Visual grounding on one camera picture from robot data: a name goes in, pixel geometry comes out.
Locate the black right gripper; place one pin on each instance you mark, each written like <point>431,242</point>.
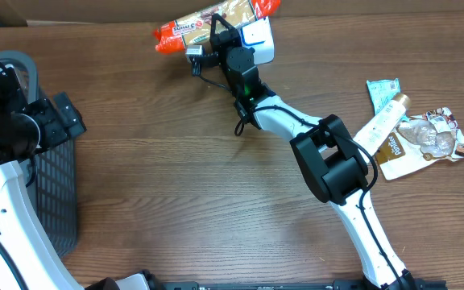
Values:
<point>224,43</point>

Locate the orange spaghetti package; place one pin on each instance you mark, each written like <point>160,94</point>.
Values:
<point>195,28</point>

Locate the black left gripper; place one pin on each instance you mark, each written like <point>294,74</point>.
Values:
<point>45,110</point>

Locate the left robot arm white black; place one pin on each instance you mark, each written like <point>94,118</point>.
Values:
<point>27,257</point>

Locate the black rail at table edge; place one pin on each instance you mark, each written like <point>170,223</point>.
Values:
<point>155,284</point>

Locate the white tube with gold cap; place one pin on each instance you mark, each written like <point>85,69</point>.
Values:
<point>374,133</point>

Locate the white barcode scanner stand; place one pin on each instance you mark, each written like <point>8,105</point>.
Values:
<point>258,35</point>

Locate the brown white granola pouch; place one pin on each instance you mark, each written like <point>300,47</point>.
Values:
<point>419,142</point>

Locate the teal wipes packet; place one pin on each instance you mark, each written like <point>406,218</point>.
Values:
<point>382,91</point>

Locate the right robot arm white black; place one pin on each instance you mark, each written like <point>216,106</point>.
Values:
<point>333,163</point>

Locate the grey plastic shopping basket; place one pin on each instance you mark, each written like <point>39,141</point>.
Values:
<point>53,189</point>

